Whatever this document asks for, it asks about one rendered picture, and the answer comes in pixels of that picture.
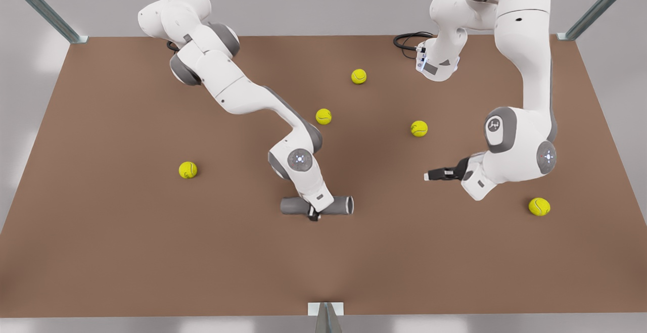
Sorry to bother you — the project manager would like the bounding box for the grey tennis ball tube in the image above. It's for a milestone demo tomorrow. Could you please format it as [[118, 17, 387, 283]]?
[[280, 196, 354, 216]]

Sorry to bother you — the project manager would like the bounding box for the silver frame post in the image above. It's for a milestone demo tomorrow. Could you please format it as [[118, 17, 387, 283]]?
[[0, 0, 88, 44], [308, 302, 345, 333], [557, 0, 647, 41]]

